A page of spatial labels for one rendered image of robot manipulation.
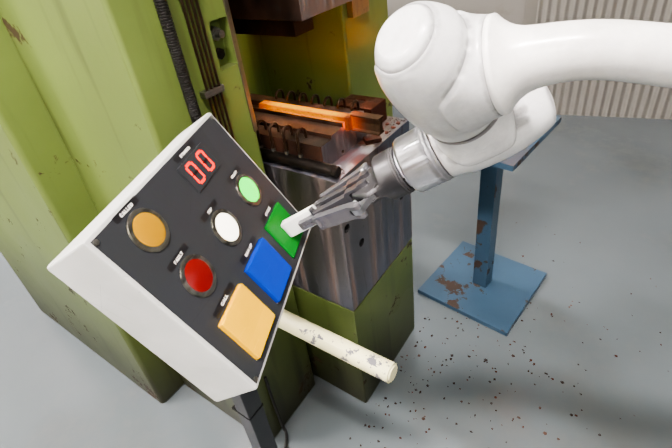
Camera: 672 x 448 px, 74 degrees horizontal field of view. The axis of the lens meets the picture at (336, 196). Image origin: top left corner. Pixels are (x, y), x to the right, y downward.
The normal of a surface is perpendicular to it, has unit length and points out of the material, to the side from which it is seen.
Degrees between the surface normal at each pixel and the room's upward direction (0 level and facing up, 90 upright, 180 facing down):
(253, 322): 60
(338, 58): 90
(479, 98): 102
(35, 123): 90
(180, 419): 0
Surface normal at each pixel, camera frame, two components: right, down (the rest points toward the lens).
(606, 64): -0.15, 0.66
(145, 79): 0.82, 0.23
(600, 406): -0.11, -0.83
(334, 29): -0.56, 0.51
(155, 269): 0.79, -0.42
